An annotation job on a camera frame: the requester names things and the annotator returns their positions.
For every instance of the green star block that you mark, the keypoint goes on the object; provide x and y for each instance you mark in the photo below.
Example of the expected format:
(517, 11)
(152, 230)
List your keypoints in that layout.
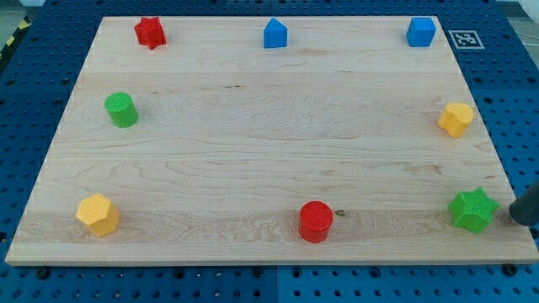
(472, 210)

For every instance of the red star block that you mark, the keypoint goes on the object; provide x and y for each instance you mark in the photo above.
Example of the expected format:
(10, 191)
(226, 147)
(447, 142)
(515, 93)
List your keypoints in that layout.
(149, 32)

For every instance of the wooden board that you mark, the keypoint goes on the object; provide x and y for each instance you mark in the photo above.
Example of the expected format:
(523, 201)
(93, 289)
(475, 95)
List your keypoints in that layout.
(232, 139)

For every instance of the red cylinder block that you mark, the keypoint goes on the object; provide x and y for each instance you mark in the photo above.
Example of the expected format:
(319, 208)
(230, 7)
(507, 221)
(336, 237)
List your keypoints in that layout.
(315, 221)

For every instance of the blue house-shaped block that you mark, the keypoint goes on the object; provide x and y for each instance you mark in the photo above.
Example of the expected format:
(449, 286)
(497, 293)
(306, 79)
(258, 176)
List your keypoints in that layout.
(275, 34)

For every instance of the green cylinder block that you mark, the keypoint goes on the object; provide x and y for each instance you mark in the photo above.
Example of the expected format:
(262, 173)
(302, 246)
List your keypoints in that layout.
(121, 109)

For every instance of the yellow hexagon block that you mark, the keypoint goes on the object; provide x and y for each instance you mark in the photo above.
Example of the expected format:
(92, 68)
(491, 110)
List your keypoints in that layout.
(98, 214)

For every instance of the yellow heart block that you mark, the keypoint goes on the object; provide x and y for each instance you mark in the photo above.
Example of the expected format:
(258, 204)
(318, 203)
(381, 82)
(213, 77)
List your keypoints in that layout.
(455, 119)

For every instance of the blue cube block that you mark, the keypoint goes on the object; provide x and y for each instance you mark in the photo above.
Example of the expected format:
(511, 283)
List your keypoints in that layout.
(421, 32)

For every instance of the white fiducial marker tag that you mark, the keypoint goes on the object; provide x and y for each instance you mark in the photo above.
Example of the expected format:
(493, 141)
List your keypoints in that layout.
(465, 39)

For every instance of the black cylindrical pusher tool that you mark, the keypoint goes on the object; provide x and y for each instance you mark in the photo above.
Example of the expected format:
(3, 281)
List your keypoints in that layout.
(524, 210)

